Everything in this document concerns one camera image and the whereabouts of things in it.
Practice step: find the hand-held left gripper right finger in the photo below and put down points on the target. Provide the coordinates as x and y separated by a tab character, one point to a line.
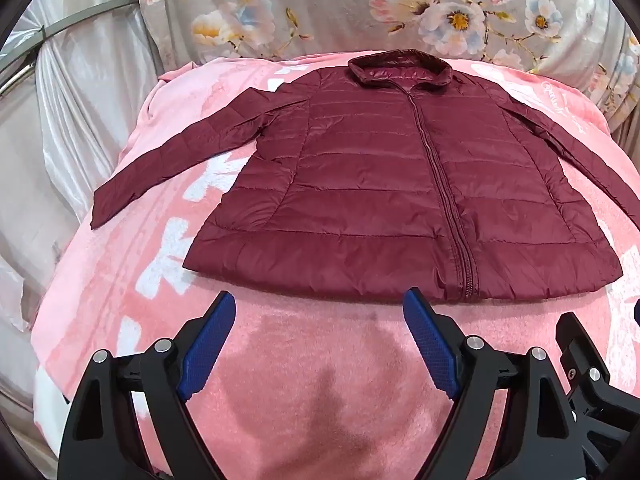
432	347

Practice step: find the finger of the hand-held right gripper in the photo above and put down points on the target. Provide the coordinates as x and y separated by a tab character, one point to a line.
637	312
582	355

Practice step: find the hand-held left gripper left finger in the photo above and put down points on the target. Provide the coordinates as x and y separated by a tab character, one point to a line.
210	347

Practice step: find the maroon puffer jacket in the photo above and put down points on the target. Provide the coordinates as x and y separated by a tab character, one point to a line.
360	170

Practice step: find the pink printed blanket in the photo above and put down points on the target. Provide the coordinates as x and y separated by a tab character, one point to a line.
300	360

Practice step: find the white satin curtain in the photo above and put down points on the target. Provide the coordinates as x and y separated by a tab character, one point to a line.
75	120

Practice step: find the grey floral quilt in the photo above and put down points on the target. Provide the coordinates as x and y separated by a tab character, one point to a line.
325	5

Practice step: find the metal rail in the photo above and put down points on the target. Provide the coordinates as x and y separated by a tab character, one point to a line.
85	16

